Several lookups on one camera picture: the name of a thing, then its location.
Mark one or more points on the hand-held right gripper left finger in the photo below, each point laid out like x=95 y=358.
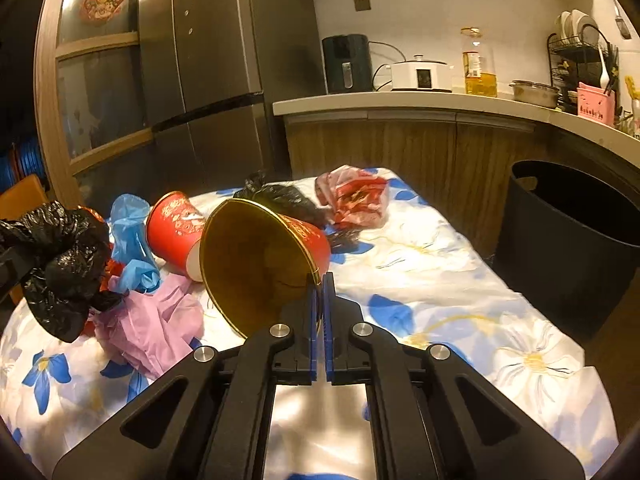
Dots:
x=313 y=330

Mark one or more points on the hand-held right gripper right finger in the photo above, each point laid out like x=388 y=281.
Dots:
x=329 y=330

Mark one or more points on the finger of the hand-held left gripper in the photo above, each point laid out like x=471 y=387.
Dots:
x=7 y=272

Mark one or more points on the red paper cup gold inside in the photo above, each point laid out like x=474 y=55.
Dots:
x=250 y=260

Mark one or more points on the knotted black plastic bag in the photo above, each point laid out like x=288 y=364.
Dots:
x=285 y=202

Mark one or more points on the black trash bin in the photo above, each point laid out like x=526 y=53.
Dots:
x=545 y=260

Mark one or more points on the orange chair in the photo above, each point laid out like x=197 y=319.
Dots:
x=22 y=197

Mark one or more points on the red foil wrapper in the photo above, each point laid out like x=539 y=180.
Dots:
x=111 y=272

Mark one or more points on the stack of blue plastic stools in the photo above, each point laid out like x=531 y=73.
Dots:
x=20 y=162

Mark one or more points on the blue floral tablecloth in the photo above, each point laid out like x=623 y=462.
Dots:
x=425 y=270

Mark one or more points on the blue rubber glove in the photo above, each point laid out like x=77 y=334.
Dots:
x=131 y=240

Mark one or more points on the red printed clear plastic bag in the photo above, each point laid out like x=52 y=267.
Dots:
x=357 y=197

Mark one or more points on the pink plastic bag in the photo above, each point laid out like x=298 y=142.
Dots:
x=155 y=325

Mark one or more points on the wooden kitchen counter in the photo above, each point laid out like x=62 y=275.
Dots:
x=400 y=140

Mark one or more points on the wooden door with glass panes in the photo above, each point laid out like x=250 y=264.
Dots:
x=95 y=45

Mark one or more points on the black air fryer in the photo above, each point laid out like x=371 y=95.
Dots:
x=347 y=65

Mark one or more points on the white rice cooker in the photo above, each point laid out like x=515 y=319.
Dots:
x=420 y=76

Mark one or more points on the steel refrigerator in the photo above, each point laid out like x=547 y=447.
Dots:
x=225 y=60

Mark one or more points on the red paper door decoration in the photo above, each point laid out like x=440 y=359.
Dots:
x=101 y=4

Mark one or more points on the cooking oil bottle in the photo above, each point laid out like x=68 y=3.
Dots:
x=480 y=72

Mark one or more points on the pink utensil holder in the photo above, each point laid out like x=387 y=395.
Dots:
x=595 y=105

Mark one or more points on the white spoon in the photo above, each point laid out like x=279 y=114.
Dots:
x=604 y=76

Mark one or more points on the white plate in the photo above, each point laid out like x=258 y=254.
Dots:
x=582 y=25

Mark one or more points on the dark wall outlet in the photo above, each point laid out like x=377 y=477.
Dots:
x=362 y=4

